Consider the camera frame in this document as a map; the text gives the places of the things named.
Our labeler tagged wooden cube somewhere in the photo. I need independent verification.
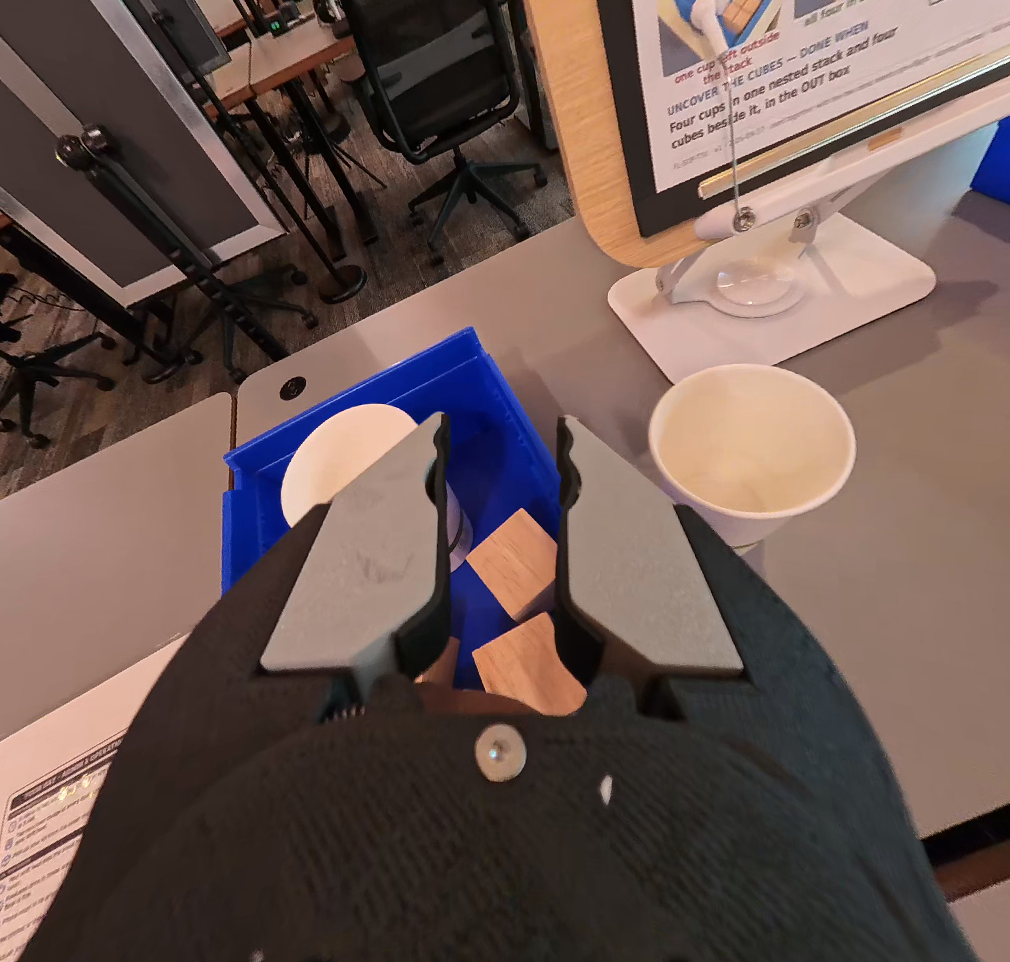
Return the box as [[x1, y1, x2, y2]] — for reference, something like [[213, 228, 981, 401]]
[[414, 637, 462, 688], [472, 612, 589, 717], [466, 507, 559, 621]]

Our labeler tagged white paper cup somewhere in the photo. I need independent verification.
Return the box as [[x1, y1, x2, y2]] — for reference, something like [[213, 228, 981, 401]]
[[280, 402, 474, 570], [649, 362, 858, 547]]

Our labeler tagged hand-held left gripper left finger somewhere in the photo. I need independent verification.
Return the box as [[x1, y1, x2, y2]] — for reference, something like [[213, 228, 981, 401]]
[[259, 412, 455, 688]]

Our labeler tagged cluttered background desk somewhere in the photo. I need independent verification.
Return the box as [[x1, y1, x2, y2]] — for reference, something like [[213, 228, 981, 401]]
[[209, 0, 372, 111]]

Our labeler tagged black mesh office chair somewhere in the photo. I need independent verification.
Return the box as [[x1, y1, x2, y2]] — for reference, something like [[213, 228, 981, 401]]
[[325, 0, 549, 265]]

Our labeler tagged blue plastic bin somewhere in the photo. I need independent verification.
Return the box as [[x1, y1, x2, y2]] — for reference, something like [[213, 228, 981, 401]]
[[221, 327, 565, 695], [969, 116, 1010, 207]]

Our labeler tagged instruction sheet on stand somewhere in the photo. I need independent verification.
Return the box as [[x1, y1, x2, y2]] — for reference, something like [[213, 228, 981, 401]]
[[513, 0, 1010, 387]]

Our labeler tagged printed instruction sheet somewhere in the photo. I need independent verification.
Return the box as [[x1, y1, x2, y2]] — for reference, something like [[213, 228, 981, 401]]
[[623, 0, 1010, 194]]

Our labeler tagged grey framed partition panel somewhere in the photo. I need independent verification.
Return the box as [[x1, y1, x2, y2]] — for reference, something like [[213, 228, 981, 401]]
[[0, 0, 289, 308]]

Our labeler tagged laminated instruction card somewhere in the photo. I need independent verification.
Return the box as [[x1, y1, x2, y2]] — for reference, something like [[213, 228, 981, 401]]
[[0, 639, 194, 959]]

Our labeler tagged black tripod stand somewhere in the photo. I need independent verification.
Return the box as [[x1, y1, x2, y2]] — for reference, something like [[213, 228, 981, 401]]
[[55, 124, 320, 383]]

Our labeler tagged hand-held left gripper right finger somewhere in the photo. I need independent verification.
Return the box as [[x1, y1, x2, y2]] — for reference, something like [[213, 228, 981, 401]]
[[554, 415, 745, 684]]

